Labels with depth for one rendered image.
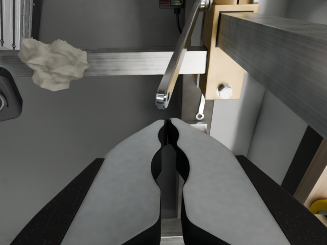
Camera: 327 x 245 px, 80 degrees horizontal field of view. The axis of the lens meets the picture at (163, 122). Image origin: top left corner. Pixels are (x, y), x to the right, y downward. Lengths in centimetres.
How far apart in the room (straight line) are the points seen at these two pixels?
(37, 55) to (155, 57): 14
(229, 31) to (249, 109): 43
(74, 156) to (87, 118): 38
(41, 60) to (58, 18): 95
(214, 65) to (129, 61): 11
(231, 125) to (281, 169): 18
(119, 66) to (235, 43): 15
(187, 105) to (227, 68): 22
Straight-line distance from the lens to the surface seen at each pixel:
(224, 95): 27
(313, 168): 43
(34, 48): 30
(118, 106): 129
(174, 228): 35
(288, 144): 53
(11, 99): 23
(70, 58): 28
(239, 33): 19
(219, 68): 27
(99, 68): 28
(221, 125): 63
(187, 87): 46
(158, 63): 27
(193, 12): 22
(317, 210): 46
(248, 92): 60
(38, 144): 168
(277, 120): 56
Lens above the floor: 112
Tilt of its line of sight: 57 degrees down
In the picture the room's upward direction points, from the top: 179 degrees clockwise
